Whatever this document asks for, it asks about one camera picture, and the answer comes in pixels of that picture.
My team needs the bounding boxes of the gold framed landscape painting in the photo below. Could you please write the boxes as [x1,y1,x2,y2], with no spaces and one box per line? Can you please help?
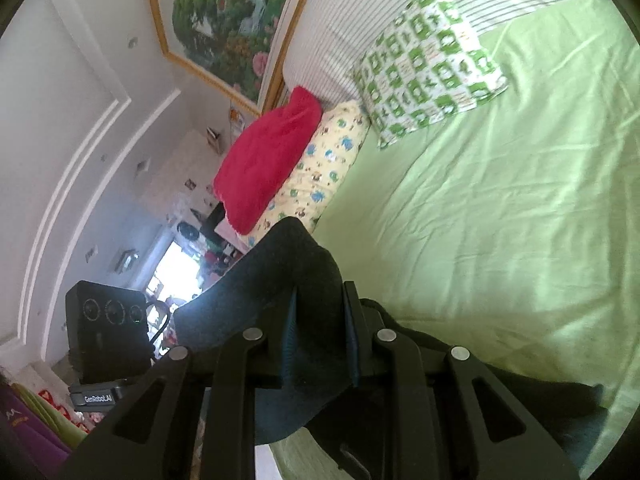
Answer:
[142,0,326,117]

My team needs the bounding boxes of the black pants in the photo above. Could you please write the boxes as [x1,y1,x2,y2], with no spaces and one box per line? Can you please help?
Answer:
[172,216,608,467]

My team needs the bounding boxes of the purple garment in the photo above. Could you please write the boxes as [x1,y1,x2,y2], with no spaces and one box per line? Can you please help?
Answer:
[0,385,72,478]

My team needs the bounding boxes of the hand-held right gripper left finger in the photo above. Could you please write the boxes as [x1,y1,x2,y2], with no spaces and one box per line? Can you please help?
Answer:
[57,282,302,480]

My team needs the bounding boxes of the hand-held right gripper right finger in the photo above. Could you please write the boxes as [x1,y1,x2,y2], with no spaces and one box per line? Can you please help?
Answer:
[342,280,581,480]

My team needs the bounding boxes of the white striped headboard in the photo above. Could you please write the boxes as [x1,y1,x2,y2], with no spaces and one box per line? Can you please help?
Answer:
[260,0,617,111]

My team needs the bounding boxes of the green checked pillow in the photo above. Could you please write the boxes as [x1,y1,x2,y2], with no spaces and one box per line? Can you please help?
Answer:
[350,0,510,150]

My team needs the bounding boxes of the red pillow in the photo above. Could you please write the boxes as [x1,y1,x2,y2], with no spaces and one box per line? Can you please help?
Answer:
[213,86,323,236]

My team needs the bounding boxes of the black framed pink picture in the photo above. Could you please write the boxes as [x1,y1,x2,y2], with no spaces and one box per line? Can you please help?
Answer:
[200,202,251,253]

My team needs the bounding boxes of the yellow printed pillow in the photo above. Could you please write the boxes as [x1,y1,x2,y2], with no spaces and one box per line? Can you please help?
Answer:
[248,100,371,250]

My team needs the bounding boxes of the bright window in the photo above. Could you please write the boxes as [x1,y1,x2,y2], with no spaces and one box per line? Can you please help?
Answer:
[145,241,202,302]

